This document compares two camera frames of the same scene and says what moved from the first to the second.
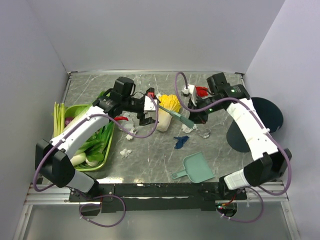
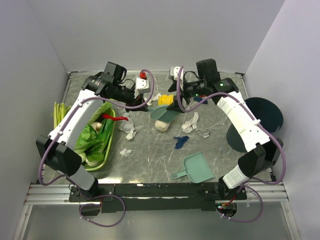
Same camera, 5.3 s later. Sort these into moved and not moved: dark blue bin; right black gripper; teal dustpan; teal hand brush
Moved: right black gripper; teal hand brush
Not moved: dark blue bin; teal dustpan
